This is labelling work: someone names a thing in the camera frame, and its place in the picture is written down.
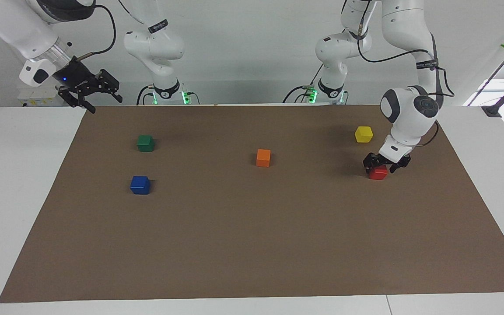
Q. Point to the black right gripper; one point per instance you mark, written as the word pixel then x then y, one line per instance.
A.
pixel 75 74

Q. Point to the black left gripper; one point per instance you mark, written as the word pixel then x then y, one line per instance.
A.
pixel 390 162

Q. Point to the red block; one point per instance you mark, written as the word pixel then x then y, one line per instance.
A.
pixel 379 173

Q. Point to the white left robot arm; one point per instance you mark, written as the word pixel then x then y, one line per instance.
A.
pixel 409 113

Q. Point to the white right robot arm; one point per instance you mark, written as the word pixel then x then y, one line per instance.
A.
pixel 15 30

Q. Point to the yellow block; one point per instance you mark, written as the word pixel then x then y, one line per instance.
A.
pixel 364 134

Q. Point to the green block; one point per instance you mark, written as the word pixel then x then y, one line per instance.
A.
pixel 145 143

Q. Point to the blue block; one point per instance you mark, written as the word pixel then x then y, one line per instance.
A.
pixel 140 185

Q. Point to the orange block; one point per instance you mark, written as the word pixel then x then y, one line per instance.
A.
pixel 263 158

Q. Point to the white power strip box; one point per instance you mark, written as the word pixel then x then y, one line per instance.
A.
pixel 40 96

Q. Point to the brown paper mat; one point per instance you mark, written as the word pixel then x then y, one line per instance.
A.
pixel 252 227

